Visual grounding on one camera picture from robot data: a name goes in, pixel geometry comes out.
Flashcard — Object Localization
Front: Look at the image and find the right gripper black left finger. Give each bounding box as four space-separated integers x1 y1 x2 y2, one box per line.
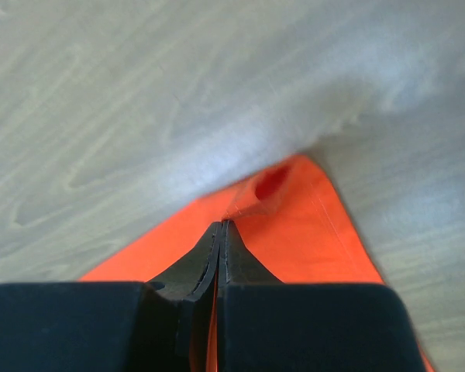
0 222 222 371

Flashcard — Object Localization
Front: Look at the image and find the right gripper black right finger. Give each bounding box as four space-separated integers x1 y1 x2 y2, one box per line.
216 221 426 371

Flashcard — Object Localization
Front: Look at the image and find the orange polo shirt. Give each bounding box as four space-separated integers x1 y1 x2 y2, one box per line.
79 153 437 372

